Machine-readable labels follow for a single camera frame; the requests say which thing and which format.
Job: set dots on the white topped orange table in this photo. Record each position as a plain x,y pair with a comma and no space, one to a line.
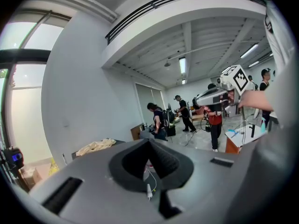
240,139

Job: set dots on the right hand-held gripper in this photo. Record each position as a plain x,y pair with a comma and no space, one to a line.
236,80

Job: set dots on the person's right hand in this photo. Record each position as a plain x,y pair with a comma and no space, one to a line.
230,98

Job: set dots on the fluorescent ceiling lamp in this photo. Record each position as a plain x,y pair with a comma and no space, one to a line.
183,81
248,51
253,64
182,64

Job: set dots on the person's light grey t-shirt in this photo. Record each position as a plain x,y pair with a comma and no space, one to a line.
278,38

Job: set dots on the grey pendant lamp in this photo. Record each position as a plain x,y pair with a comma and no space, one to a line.
167,63

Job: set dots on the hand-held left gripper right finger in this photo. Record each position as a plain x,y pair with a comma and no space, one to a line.
205,183

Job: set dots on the open brown cardboard box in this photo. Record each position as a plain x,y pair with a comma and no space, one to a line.
30,176

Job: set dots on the large frosted glass window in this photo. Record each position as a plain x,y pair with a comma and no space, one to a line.
28,115

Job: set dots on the cream crumpled garment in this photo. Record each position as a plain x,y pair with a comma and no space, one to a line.
95,146

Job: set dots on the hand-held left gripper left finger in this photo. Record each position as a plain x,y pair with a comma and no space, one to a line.
93,183

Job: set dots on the grey roller blind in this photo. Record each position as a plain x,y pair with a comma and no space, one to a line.
149,101

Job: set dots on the person's right forearm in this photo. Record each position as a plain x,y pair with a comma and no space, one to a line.
254,101

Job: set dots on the black metal railing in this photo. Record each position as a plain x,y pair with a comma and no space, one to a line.
163,1

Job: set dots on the blue spray bottle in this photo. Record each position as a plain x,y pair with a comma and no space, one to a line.
263,124

